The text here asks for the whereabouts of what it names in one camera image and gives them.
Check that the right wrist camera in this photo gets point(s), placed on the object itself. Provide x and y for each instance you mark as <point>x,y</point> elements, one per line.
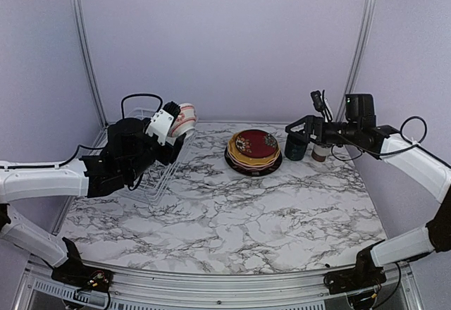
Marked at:
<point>321,105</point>

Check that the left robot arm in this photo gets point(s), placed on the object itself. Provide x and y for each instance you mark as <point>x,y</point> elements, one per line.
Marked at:
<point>24,181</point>

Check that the mauve polka dot plate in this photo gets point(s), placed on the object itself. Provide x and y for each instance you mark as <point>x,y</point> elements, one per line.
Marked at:
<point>253,170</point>

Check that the yellow polka dot plate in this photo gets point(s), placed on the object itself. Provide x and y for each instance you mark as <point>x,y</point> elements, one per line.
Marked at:
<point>232,150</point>

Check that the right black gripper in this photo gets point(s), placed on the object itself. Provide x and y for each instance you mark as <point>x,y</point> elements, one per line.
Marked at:
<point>311,125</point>

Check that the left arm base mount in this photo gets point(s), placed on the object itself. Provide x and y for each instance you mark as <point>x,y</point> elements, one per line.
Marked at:
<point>84,278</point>

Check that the pink bear plate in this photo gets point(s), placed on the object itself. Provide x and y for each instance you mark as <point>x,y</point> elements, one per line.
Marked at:
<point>250,167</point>

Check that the black rimmed cream plate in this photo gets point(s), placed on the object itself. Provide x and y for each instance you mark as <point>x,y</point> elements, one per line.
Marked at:
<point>253,172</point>

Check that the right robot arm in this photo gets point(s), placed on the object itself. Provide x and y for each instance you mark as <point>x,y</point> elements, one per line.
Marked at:
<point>389,145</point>

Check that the cream brown cup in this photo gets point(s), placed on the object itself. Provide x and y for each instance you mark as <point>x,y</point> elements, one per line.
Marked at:
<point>320,152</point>

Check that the aluminium front rail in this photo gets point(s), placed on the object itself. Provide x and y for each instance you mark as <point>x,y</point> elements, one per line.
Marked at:
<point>132,288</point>

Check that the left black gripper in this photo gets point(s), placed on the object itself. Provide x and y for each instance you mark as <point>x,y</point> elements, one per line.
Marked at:
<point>172,150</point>

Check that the dark red floral plate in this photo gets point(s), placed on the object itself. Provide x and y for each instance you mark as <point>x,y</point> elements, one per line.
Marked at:
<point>256,144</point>

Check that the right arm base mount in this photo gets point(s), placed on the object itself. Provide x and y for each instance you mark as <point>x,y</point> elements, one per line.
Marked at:
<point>353,279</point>

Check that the dark green mug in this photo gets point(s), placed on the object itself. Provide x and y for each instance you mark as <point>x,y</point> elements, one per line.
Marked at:
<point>295,148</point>

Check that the white red patterned bowl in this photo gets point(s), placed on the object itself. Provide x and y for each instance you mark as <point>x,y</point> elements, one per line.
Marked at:
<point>185,122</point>

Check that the white wire dish rack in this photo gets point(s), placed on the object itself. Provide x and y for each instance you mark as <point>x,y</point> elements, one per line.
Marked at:
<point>155,177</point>

